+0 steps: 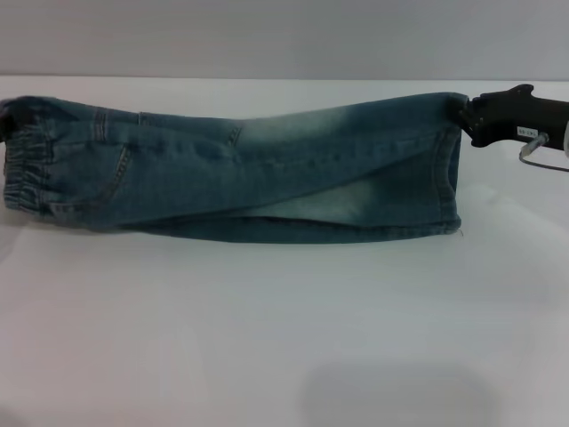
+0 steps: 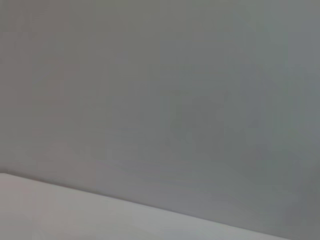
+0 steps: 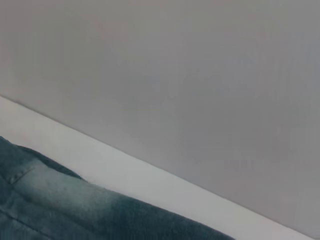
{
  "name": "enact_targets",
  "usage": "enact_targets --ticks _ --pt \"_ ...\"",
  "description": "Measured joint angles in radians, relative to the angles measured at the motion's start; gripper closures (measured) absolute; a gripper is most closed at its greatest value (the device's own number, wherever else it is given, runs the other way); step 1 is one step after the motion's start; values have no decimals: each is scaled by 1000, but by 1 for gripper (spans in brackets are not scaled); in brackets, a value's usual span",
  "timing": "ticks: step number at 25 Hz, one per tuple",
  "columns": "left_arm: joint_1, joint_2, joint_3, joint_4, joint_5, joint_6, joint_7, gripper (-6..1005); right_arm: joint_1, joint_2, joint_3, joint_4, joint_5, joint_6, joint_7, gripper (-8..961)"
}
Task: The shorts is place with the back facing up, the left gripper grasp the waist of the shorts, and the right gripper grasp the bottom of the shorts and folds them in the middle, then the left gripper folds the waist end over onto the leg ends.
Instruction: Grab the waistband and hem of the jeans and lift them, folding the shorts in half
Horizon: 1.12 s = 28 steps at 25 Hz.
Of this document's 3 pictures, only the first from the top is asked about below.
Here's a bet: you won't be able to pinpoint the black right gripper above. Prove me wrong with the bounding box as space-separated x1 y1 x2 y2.
446 84 569 155

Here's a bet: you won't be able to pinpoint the blue denim shorts with cartoon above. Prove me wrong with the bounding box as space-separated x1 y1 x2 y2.
0 91 463 246

